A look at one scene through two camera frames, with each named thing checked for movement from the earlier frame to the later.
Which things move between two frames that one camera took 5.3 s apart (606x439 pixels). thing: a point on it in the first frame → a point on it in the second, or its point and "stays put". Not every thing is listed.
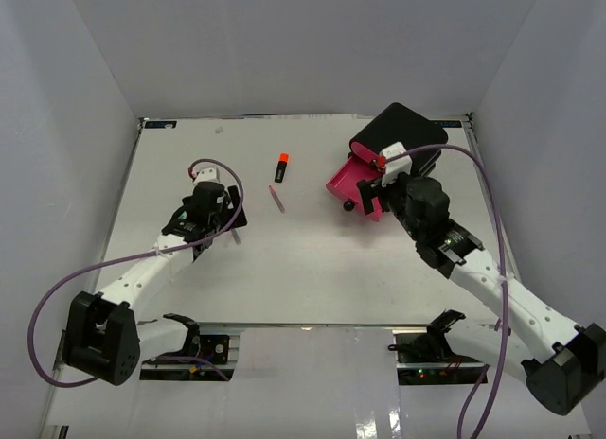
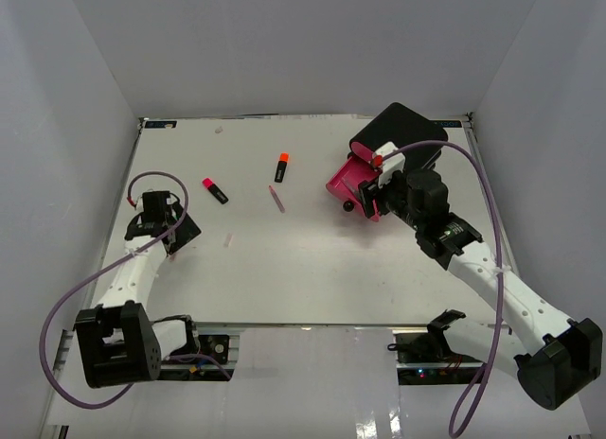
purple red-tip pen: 276,200 stays put
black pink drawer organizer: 399,123 stays put
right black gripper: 369,190 stays put
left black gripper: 234,205 → 187,231
